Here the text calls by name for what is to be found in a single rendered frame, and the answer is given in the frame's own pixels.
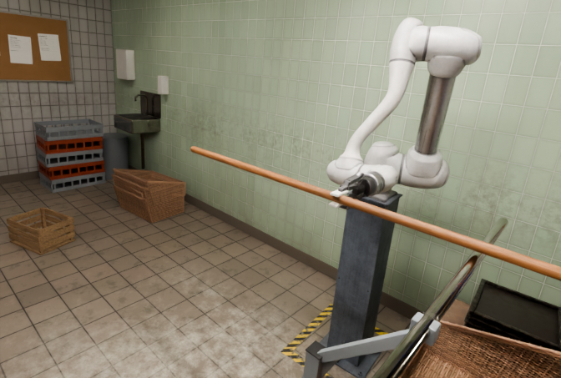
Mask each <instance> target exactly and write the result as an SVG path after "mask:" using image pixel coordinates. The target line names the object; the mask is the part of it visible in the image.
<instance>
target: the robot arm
mask: <svg viewBox="0 0 561 378"><path fill-rule="evenodd" d="M481 48H482V37H481V36H480V35H478V34H477V33H475V32H474V31H472V30H469V29H466V28H458V27H449V26H437V27H427V26H423V22H422V21H420V20H419V19H416V18H406V19H404V20H403V21H402V22H401V24H400V25H399V27H398V28H397V30H396V32H395V35H394V37H393V40H392V45H391V50H390V58H389V87H388V91H387V95H386V97H385V98H384V99H383V100H382V102H381V103H380V104H379V105H378V107H377V108H376V109H375V110H374V111H373V112H372V113H371V115H370V116H369V117H368V118H367V119H366V120H365V121H364V123H363V124H362V125H361V126H360V127H359V128H358V129H357V131H356V132H355V133H354V134H353V135H352V136H351V139H350V141H349V142H348V145H347V146H346V150H345V152H344V154H342V155H340V157H339V159H338V160H334V161H332V162H331V163H329V165H328V166H327V169H326V173H327V176H328V178H329V179H330V180H331V181H332V182H334V183H336V184H339V185H340V187H339V188H338V190H336V191H333V192H331V193H330V195H333V196H336V197H339V196H342V195H343V194H347V193H348V190H352V191H351V192H350V193H349V194H348V195H347V197H350V198H353V199H357V200H360V199H361V198H365V197H368V198H371V199H376V200H379V201H381V202H384V203H386V201H387V200H389V199H390V198H391V197H393V196H394V195H397V191H395V190H392V187H394V185H395V184H401V185H405V186H408V187H413V188H418V189H437V188H441V187H442V186H443V185H445V184H446V182H447V180H448V177H449V173H450V168H449V166H448V164H447V162H446V161H445V160H443V159H442V153H441V152H440V150H439V149H438V145H439V142H440V138H441V135H442V129H443V125H444V122H445V118H446V115H447V110H448V107H449V104H450V100H451V97H452V91H453V87H454V84H455V80H456V76H458V75H459V74H460V73H461V71H462V70H463V69H464V67H465V65H471V64H473V63H475V62H476V61H477V60H478V58H479V57H480V53H481ZM416 62H427V70H428V72H429V73H430V74H429V79H428V83H427V91H426V95H425V99H424V103H423V107H422V115H421V119H420V123H419V128H418V132H417V139H416V143H415V145H414V146H412V147H411V148H410V149H409V150H408V152H407V154H402V153H399V152H398V147H397V146H396V145H395V144H393V143H391V142H385V141H379V142H375V143H374V144H373V145H372V146H371V147H370V149H369V150H368V152H367V155H366V157H365V160H364V163H363V159H362V158H361V155H360V149H361V145H362V144H363V142H364V141H365V140H366V138H367V137H368V136H369V135H370V134H371V133H372V132H373V131H374V130H375V129H376V128H377V127H378V126H379V125H380V124H381V123H382V122H383V121H384V120H385V119H386V118H387V117H388V116H389V115H390V114H391V113H392V112H393V111H394V110H395V108H396V107H397V106H398V104H399V103H400V102H401V100H402V97H403V95H404V93H405V91H406V89H407V85H408V82H409V79H410V77H411V75H412V71H413V69H414V67H415V63H416Z"/></svg>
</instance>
